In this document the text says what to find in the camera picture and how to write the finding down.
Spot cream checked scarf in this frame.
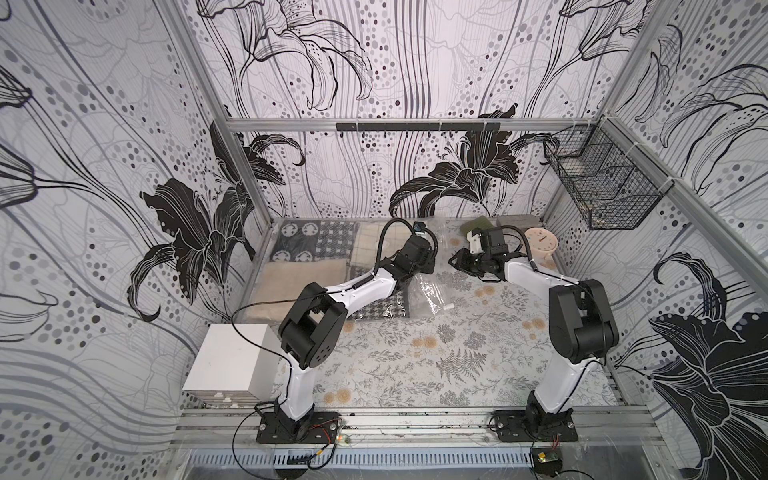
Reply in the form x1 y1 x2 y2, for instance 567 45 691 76
350 222 411 269

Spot beige fluffy folded cloth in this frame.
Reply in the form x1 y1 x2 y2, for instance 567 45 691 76
241 259 348 325

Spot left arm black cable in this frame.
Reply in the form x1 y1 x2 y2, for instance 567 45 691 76
229 217 439 480

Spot pink round clock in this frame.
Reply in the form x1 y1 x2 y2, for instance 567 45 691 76
525 227 559 261

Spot white box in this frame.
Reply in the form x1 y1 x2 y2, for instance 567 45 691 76
182 323 280 406

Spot black wall bar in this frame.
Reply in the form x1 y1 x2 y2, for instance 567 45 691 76
335 121 501 132

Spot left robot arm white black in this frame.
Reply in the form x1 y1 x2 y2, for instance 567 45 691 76
278 231 438 424

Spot green scarf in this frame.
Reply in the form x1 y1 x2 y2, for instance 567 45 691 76
459 216 495 238

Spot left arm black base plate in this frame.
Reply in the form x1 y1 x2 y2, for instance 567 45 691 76
257 410 341 445

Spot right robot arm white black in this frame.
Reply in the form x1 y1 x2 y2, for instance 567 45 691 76
449 225 619 421

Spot black patterned folded cloth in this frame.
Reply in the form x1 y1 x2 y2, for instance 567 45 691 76
269 219 359 262

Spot black white houndstooth scarf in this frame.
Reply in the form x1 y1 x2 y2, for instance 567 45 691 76
348 290 409 321

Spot small green circuit board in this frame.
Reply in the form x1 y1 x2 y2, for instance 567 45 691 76
529 448 563 478

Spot black wire basket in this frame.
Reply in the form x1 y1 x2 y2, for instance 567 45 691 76
543 124 674 230

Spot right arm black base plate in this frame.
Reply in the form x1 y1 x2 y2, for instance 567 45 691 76
488 409 579 443

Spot clear plastic vacuum bag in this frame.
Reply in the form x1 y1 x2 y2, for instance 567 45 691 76
348 218 472 319

